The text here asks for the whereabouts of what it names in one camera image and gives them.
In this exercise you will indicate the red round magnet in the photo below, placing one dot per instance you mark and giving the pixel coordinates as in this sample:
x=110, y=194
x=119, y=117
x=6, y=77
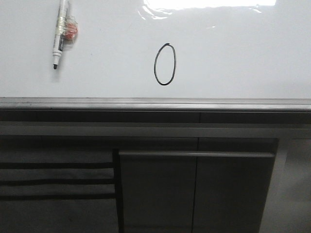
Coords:
x=71, y=31

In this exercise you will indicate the white black whiteboard marker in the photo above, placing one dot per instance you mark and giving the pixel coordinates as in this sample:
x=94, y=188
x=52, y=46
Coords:
x=59, y=33

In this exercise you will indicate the grey cabinet with doors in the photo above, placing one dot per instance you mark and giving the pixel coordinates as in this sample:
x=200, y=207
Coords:
x=217, y=185

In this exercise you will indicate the black drawn zero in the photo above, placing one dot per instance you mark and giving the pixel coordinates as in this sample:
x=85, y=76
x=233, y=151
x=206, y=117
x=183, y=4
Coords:
x=174, y=64

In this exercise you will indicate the grey drawer unit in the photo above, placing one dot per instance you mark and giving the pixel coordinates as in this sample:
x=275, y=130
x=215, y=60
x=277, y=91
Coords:
x=75, y=190

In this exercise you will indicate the white whiteboard with aluminium frame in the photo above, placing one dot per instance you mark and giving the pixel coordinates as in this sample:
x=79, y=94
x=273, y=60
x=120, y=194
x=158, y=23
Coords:
x=232, y=55

